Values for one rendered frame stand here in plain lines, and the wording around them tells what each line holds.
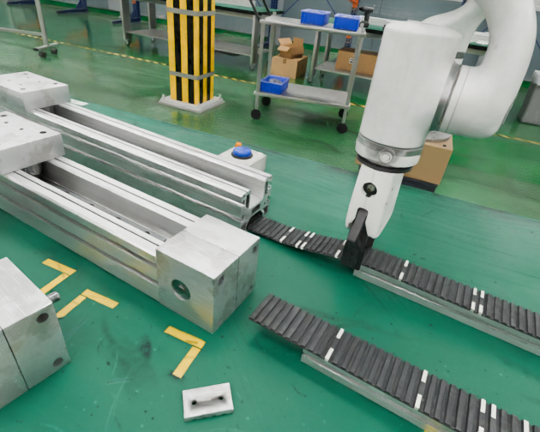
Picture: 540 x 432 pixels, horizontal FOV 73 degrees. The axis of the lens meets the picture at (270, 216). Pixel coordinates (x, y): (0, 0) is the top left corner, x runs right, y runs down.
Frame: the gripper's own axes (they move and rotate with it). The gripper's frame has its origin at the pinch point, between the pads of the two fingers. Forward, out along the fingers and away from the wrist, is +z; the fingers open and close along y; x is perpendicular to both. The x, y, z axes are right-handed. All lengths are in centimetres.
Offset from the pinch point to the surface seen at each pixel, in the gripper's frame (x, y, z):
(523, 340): -24.7, -1.3, 3.2
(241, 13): 313, 428, 9
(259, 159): 27.6, 14.2, -1.8
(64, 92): 76, 4, -7
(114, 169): 50, -5, 1
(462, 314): -16.9, -1.2, 3.2
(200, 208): 28.0, -4.8, 1.7
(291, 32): 377, 713, 53
